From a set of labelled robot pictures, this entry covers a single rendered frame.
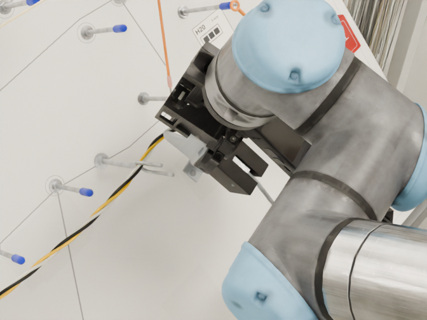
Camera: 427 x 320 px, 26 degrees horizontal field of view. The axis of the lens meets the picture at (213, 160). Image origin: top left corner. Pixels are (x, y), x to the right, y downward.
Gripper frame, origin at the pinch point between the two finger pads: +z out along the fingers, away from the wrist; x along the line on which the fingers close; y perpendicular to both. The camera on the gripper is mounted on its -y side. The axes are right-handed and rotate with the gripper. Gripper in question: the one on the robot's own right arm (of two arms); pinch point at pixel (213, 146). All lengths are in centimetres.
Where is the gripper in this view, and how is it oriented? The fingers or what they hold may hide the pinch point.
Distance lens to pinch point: 100.5
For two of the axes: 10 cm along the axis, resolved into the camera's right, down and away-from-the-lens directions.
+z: -2.3, 1.8, 9.6
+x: -5.1, 8.1, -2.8
